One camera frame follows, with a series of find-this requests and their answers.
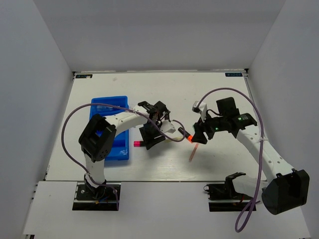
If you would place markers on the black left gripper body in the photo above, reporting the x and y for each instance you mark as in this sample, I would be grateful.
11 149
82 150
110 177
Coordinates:
157 123

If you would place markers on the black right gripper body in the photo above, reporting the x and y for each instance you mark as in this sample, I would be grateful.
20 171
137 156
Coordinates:
214 124

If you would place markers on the orange highlighter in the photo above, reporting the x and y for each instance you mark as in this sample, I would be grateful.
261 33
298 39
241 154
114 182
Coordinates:
186 134

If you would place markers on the pink highlighter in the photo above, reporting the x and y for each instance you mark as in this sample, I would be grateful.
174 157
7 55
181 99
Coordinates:
139 143

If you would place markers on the pink thin pen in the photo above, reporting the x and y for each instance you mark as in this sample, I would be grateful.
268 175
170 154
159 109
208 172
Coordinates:
193 152

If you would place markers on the beige thin pen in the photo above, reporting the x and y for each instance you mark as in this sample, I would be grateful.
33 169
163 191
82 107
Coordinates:
174 139

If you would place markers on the clear blue-tipped pen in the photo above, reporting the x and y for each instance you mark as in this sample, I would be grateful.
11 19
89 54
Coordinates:
106 109

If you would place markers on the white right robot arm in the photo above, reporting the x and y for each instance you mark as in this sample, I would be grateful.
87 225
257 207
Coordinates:
285 187

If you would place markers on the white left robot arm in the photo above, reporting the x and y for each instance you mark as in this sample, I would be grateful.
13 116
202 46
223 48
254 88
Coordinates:
99 134

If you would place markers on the blue plastic tray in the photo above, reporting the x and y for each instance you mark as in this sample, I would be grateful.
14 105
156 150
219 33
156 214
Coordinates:
120 147

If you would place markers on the right corner label sticker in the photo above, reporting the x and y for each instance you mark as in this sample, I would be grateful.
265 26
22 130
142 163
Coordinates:
233 74

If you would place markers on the corner label sticker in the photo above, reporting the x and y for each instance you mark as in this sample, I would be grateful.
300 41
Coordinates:
233 74
83 76

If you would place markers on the left corner label sticker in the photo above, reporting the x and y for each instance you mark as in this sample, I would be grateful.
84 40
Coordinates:
83 76

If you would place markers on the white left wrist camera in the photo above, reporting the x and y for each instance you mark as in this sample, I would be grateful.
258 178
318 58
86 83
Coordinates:
167 127

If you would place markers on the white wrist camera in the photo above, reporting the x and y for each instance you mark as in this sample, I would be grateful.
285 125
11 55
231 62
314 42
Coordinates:
200 108
167 127

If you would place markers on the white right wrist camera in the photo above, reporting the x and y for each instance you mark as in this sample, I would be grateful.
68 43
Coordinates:
200 108

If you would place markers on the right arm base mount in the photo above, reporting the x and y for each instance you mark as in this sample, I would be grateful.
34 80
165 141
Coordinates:
220 201

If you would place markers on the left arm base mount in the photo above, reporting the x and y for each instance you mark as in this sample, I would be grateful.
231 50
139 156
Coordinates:
107 199

